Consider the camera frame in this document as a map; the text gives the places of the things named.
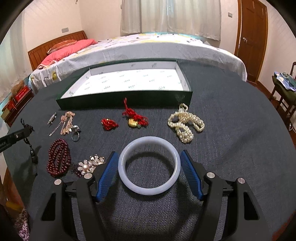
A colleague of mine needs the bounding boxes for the white window curtain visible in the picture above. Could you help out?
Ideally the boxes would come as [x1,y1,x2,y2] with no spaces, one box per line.
[120,0,221,41]

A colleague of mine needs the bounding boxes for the red tassel knot pendant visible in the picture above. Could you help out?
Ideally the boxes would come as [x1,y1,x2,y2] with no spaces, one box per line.
[122,98,149,128]

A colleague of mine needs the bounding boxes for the pearl flower brooch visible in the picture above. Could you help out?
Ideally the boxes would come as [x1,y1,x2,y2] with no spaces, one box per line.
[77,154,105,175]

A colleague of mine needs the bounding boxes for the small red bead bracelet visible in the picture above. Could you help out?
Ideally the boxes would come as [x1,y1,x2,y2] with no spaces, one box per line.
[101,118,120,132]

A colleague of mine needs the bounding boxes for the white jade bangle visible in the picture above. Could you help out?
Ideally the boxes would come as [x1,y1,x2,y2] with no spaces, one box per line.
[118,136,181,196]

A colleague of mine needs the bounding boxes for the wooden headboard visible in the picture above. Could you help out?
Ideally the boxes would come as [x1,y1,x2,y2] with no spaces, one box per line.
[28,31,87,71]

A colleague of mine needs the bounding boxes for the rose gold chain jewelry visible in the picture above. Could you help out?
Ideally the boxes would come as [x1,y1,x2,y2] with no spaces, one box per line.
[60,111,75,136]

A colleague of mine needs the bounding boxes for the black cord necklace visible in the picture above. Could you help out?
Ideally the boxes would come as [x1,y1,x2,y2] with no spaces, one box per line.
[20,118,39,176]

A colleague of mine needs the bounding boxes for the wooden chair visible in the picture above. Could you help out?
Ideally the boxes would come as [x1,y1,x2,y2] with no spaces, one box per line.
[269,62,295,119]

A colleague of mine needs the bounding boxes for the green jewelry tray box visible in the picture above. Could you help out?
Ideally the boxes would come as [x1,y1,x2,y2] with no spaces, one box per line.
[56,59,193,110]

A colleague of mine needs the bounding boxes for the silver bar brooch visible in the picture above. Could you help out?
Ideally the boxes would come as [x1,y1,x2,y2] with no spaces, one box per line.
[47,112,57,126]

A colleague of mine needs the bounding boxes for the red boxes on nightstand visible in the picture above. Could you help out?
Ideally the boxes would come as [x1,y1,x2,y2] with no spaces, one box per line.
[1,85,34,127]

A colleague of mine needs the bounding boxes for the dark red bead necklace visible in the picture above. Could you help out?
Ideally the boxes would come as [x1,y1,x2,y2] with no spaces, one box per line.
[46,138,71,178]

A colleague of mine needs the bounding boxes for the bed with patterned sheet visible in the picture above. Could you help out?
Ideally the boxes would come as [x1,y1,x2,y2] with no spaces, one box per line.
[29,33,247,92]

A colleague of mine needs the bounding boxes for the white pearl necklace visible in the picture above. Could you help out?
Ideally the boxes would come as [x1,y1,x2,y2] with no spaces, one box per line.
[167,103,206,144]

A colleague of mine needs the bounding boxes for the pile of clothes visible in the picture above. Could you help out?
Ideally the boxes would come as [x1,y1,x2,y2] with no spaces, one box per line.
[272,71,295,103]

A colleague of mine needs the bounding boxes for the pink pillow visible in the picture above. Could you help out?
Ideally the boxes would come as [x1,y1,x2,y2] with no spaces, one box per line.
[39,39,98,68]

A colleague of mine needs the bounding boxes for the brown wooden door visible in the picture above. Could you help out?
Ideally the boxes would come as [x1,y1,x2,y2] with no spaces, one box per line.
[235,0,268,83]

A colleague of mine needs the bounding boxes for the silver pearl ring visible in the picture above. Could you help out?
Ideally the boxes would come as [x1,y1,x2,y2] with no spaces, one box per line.
[70,124,81,142]

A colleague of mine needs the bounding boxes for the dark green table cloth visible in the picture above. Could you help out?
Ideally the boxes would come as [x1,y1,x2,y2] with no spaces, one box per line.
[1,61,295,240]

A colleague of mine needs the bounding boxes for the brown striped pillow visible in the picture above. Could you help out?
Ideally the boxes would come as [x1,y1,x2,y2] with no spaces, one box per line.
[47,40,77,55]

